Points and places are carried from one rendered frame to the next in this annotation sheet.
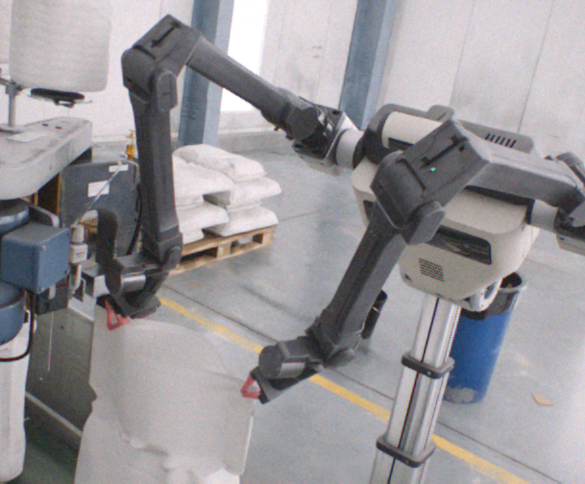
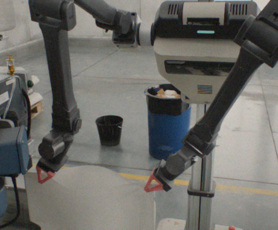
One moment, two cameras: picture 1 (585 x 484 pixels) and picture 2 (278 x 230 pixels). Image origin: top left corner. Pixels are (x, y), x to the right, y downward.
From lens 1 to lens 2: 0.44 m
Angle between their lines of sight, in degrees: 17
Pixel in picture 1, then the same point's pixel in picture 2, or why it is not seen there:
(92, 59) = (8, 5)
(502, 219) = not seen: hidden behind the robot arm
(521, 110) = (139, 7)
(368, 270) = (237, 91)
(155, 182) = (64, 80)
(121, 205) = (17, 104)
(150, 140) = (60, 52)
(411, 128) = (200, 8)
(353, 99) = not seen: hidden behind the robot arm
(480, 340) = (181, 125)
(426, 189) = not seen: outside the picture
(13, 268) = (3, 163)
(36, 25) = not seen: outside the picture
